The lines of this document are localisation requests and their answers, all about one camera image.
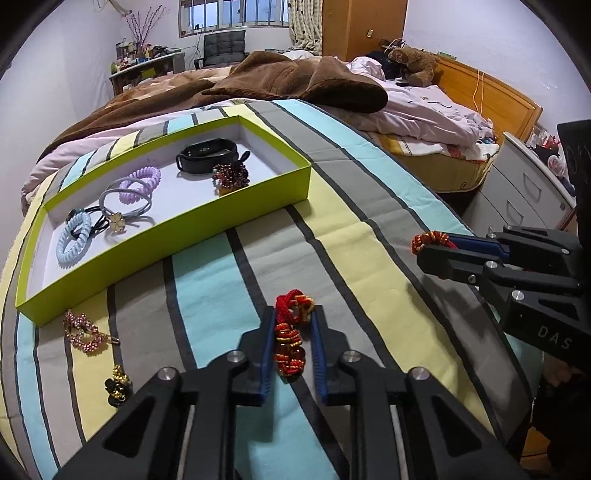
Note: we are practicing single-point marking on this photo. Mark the orange wooden wardrobe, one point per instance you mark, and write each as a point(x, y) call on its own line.
point(352, 28)

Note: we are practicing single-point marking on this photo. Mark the black gold chain scrunchie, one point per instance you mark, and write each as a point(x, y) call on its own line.
point(118, 387)

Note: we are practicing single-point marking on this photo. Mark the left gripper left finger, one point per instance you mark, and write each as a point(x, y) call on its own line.
point(258, 344)

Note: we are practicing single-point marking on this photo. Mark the pink blossom branches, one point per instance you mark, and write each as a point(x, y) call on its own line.
point(140, 25)

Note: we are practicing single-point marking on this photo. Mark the green shallow cardboard box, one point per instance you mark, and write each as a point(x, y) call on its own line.
point(185, 209)

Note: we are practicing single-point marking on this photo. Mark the black smart wristband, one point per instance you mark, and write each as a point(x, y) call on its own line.
point(202, 157)

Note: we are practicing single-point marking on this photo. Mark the patterned curtain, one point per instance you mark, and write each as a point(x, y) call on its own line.
point(305, 18)

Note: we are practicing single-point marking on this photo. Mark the pink rhinestone hair clip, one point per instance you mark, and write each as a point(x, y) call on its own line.
point(83, 335)

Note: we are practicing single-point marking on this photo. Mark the grey drawer cabinet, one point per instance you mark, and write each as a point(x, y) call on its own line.
point(520, 190)

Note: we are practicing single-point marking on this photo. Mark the black office chair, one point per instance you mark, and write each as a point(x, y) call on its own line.
point(222, 49)

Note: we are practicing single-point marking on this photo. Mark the striped bed sheet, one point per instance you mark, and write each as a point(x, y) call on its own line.
point(347, 246)

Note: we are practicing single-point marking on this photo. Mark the brown fleece blanket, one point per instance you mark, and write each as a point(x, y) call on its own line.
point(322, 81)

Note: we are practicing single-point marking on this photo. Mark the brown teddy bear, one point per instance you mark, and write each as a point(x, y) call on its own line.
point(418, 66)

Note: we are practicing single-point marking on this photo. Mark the pink quilt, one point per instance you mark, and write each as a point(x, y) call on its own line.
point(422, 113)

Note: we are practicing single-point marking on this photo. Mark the window with bars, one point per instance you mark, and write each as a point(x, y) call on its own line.
point(203, 16)

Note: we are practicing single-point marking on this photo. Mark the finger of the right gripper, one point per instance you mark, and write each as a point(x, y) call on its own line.
point(474, 267)
point(475, 244)

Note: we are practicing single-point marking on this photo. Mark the wooden headboard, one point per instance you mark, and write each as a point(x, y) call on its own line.
point(510, 110)

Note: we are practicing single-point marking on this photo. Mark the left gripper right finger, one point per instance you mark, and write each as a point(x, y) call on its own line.
point(327, 346)

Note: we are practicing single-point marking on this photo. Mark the cluttered desk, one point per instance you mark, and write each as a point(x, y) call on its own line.
point(134, 65)

